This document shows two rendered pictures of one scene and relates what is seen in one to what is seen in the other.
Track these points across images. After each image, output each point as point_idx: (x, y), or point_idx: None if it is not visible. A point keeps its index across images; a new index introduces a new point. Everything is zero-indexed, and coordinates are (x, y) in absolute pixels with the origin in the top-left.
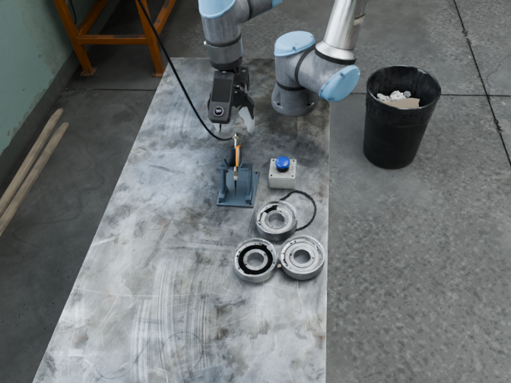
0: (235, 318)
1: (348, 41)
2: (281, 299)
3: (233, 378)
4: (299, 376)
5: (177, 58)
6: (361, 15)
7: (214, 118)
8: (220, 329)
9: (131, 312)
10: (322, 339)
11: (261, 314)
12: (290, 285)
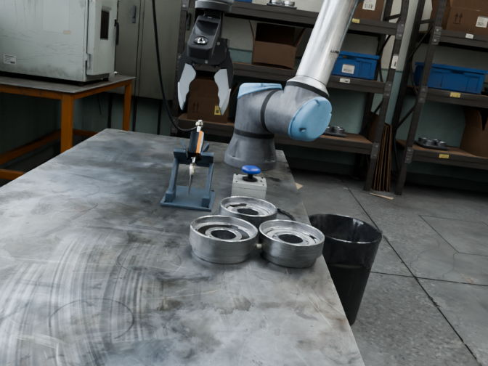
0: (192, 292)
1: (323, 73)
2: (266, 281)
3: (194, 355)
4: (316, 359)
5: (115, 129)
6: (336, 51)
7: (194, 45)
8: (166, 300)
9: (3, 273)
10: (341, 322)
11: (237, 291)
12: (275, 270)
